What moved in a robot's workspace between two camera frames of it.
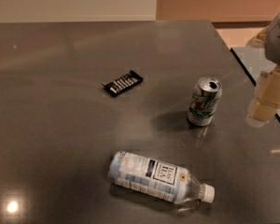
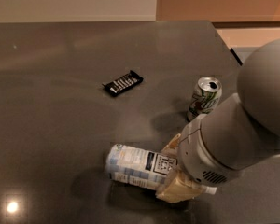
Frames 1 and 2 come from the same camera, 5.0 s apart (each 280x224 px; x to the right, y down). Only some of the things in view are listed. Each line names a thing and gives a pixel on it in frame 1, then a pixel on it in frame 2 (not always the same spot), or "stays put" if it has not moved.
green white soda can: x=204 y=101 stays put
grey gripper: x=278 y=39 to x=193 y=154
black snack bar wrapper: x=122 y=83 stays put
